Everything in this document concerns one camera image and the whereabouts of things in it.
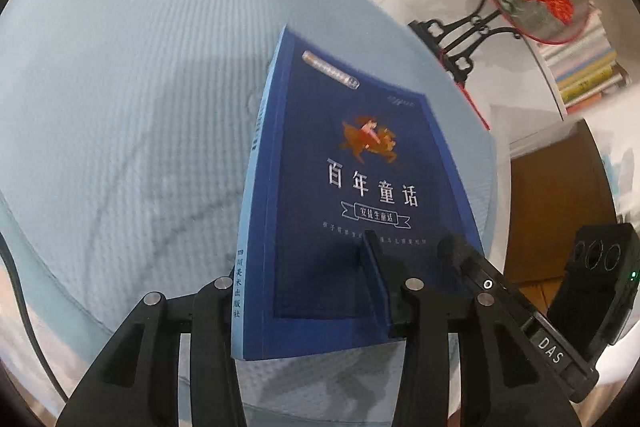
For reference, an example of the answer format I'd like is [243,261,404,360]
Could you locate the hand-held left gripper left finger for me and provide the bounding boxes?
[56,277,248,427]

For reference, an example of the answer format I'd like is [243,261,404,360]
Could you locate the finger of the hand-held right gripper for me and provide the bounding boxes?
[437,234,521,323]

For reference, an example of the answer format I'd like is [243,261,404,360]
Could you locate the royal blue book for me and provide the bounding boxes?
[231,25,485,362]

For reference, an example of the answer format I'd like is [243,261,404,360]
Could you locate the thick black cable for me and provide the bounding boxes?
[0,234,68,403]

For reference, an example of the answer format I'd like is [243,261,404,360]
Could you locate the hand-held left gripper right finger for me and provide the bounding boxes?
[364,229,573,427]

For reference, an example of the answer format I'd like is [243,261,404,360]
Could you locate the row of pale thin books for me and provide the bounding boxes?
[540,7,632,114]

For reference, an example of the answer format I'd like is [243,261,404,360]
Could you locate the red strip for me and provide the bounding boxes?
[460,87,493,130]

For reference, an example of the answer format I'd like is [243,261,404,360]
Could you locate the light blue quilted mat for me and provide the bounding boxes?
[0,0,511,418]

